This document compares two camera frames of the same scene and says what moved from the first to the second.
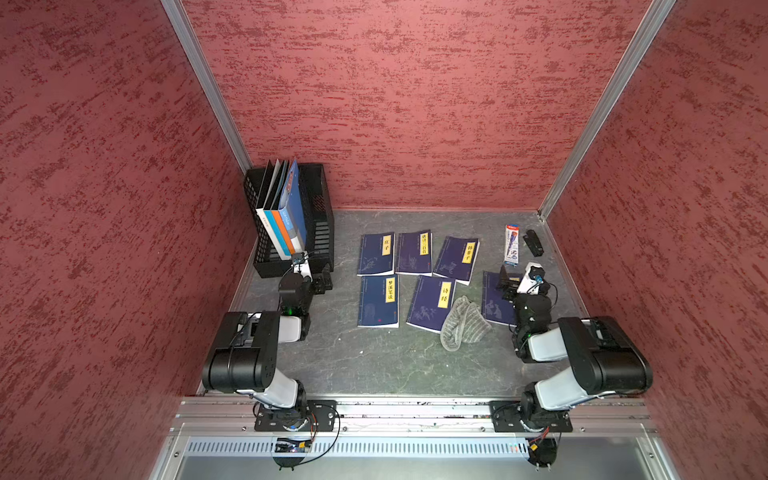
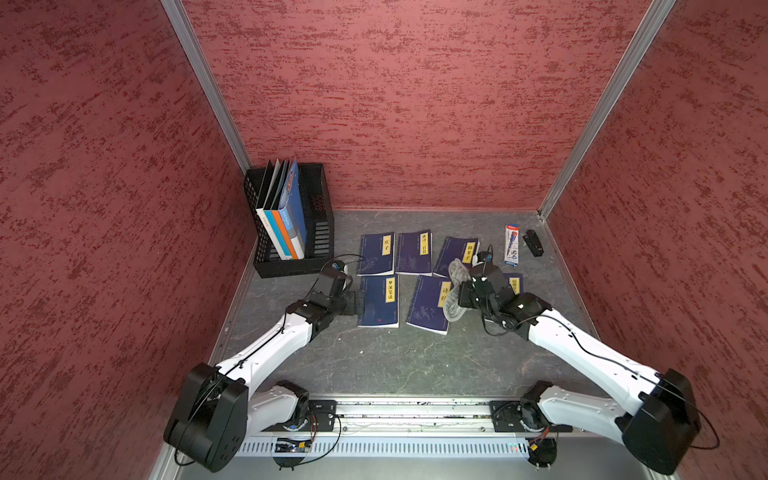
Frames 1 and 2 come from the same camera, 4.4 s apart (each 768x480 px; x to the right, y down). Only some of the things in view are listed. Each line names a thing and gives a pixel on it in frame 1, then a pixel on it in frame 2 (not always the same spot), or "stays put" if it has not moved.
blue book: (379, 301) stays put
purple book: (431, 302) stays put
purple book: (414, 254) stays put
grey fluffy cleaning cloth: (463, 322) → (459, 274)
